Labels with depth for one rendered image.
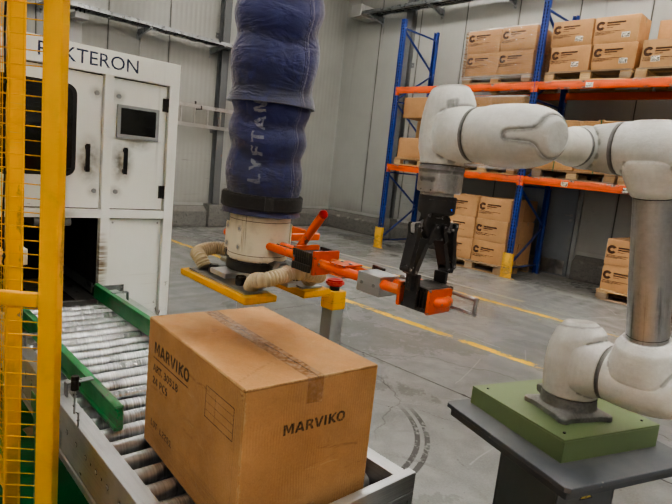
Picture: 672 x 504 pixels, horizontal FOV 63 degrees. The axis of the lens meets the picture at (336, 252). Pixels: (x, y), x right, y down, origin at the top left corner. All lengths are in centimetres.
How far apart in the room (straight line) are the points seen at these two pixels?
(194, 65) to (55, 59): 955
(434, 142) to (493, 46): 852
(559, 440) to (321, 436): 63
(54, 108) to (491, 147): 117
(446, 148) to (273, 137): 54
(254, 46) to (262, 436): 94
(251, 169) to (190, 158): 968
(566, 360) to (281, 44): 115
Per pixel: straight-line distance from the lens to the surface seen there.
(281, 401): 133
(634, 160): 146
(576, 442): 165
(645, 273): 153
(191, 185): 1116
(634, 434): 182
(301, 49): 147
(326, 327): 206
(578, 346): 169
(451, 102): 108
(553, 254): 1011
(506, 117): 98
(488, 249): 924
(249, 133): 145
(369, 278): 119
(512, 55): 935
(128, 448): 191
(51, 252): 172
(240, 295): 139
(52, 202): 170
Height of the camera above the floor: 146
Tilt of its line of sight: 9 degrees down
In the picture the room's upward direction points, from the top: 6 degrees clockwise
